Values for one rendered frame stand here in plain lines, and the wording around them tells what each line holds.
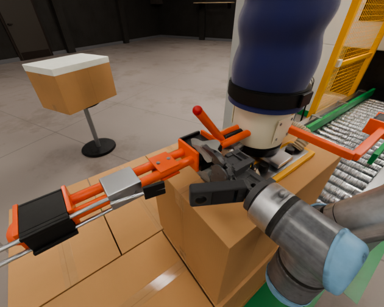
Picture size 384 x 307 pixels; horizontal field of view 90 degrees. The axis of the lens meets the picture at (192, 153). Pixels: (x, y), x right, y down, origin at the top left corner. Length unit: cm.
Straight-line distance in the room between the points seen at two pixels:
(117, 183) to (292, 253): 34
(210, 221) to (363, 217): 30
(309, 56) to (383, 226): 36
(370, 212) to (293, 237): 15
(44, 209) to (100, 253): 64
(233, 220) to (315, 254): 22
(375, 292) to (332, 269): 150
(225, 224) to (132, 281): 54
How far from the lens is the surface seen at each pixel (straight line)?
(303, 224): 36
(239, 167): 42
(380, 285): 190
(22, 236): 41
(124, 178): 43
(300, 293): 45
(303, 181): 70
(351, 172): 167
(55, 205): 43
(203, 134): 54
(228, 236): 50
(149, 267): 95
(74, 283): 102
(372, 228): 47
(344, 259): 36
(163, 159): 46
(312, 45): 56
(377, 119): 83
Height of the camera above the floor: 140
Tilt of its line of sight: 37 degrees down
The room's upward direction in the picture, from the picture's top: straight up
